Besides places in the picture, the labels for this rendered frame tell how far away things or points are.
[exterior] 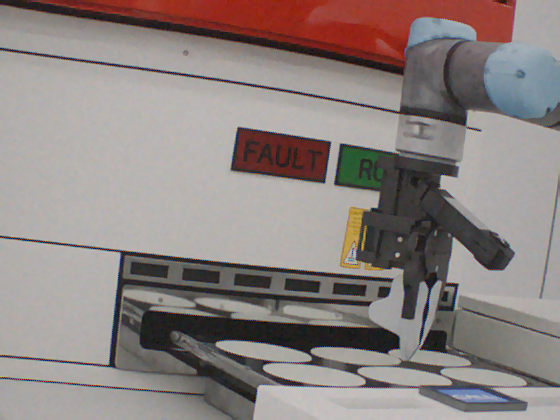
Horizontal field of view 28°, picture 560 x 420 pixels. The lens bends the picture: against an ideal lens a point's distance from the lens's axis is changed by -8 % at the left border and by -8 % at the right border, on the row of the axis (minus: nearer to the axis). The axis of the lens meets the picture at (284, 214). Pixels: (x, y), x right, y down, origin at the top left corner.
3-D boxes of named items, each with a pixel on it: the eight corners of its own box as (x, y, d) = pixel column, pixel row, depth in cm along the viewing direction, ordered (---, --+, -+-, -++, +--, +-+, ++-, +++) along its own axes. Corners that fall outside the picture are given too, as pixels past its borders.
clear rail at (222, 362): (165, 339, 124) (166, 327, 124) (176, 340, 125) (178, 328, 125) (340, 434, 92) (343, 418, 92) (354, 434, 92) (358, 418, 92)
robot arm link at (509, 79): (591, 59, 114) (516, 55, 123) (523, 35, 108) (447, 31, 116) (580, 133, 115) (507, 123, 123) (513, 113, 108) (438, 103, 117)
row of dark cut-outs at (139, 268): (120, 277, 125) (123, 254, 125) (448, 305, 146) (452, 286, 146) (122, 278, 124) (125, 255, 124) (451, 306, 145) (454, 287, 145)
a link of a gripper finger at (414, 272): (410, 315, 123) (424, 235, 123) (425, 318, 123) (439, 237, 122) (392, 318, 119) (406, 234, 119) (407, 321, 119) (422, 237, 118)
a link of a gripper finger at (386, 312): (367, 352, 126) (383, 268, 125) (416, 362, 123) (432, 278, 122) (355, 354, 123) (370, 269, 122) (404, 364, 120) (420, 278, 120)
